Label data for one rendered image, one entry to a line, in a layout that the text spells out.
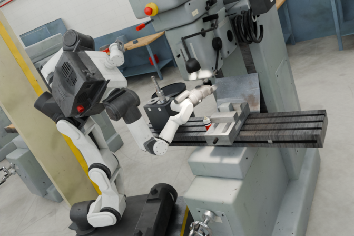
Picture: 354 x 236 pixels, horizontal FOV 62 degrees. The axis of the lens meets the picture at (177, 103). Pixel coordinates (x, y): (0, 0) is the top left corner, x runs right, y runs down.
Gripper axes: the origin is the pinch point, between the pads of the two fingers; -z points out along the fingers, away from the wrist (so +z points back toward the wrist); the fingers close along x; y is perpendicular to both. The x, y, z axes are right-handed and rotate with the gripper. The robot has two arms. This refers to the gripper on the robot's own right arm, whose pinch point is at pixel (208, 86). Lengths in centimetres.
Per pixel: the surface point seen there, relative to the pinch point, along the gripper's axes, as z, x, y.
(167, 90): -105, 194, 66
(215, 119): 7.7, -4.5, 17.8
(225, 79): -32.5, 17.0, 12.7
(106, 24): -277, 586, -20
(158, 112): 13.8, 41.4, 13.7
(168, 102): 8.2, 33.6, 8.5
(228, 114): 2.9, -10.9, 16.2
